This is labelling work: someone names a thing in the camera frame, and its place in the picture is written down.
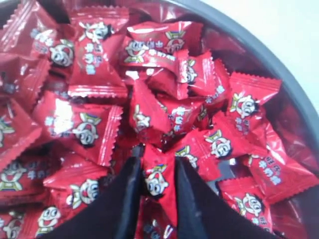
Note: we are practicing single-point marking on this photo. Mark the red candy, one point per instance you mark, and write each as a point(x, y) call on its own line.
point(158, 206)

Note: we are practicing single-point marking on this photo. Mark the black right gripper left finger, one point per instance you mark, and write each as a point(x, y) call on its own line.
point(113, 215)

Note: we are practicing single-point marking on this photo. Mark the pile of red wrapped candies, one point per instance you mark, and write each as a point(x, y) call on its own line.
point(86, 84)

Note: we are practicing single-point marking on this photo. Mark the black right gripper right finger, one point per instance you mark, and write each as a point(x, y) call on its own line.
point(203, 215)

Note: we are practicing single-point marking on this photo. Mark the round stainless steel plate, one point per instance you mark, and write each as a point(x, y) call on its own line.
point(290, 111)

